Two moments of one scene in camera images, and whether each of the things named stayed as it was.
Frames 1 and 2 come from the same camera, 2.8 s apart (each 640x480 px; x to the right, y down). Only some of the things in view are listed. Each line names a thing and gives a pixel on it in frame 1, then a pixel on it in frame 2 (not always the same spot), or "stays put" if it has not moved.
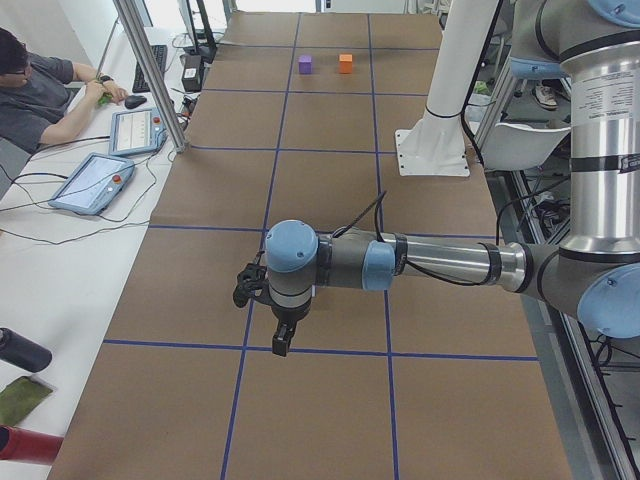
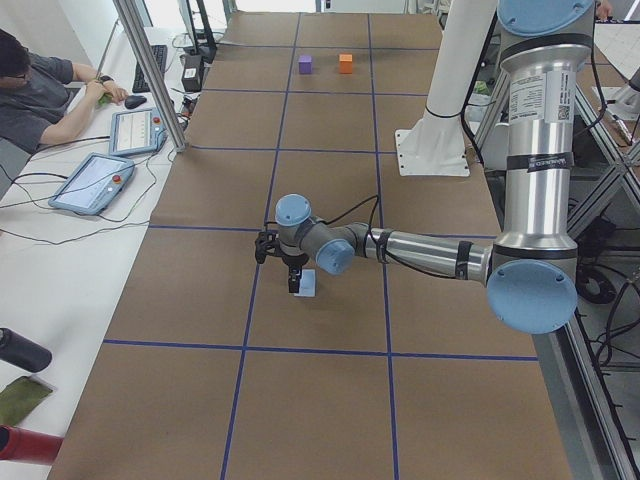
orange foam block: (345, 63) stays put
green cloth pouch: (19, 399) stays put
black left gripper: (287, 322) to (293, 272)
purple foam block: (305, 64) stays put
